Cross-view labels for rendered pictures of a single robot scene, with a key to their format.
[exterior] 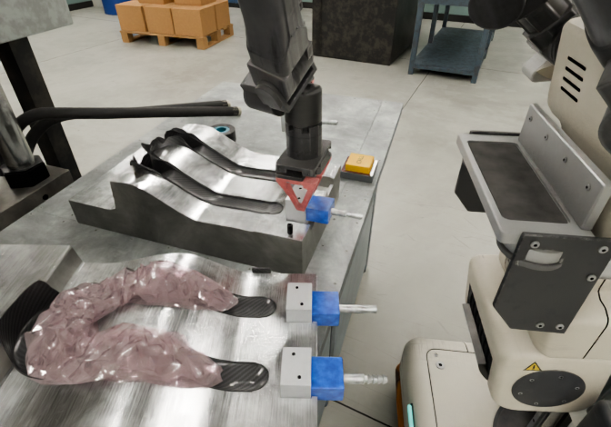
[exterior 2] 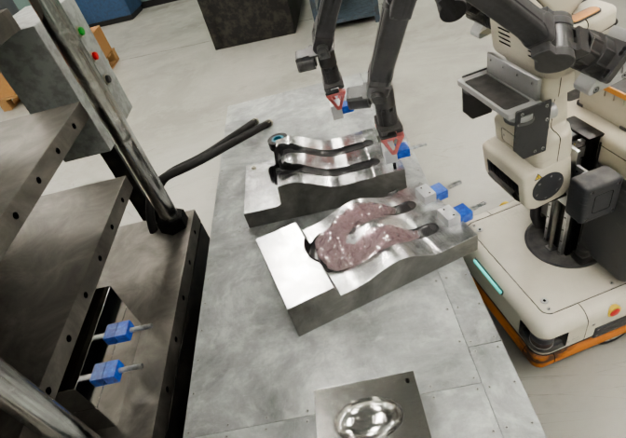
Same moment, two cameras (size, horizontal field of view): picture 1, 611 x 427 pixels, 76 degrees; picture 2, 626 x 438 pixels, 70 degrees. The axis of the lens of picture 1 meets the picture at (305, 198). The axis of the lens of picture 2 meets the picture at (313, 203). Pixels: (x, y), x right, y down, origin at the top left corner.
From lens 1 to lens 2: 78 cm
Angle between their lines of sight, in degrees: 11
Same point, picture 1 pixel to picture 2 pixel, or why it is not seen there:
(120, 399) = (393, 252)
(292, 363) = (446, 212)
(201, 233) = (341, 193)
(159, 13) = not seen: hidden behind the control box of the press
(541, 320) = (535, 148)
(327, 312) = (442, 191)
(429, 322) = not seen: hidden behind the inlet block
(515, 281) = (519, 134)
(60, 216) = (234, 230)
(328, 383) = (465, 212)
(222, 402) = (427, 240)
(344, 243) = (413, 167)
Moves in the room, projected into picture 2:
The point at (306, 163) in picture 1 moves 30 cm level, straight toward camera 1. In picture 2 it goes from (396, 126) to (464, 179)
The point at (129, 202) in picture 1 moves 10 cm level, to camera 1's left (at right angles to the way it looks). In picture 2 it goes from (291, 195) to (260, 209)
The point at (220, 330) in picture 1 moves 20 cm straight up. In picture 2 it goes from (401, 220) to (392, 160)
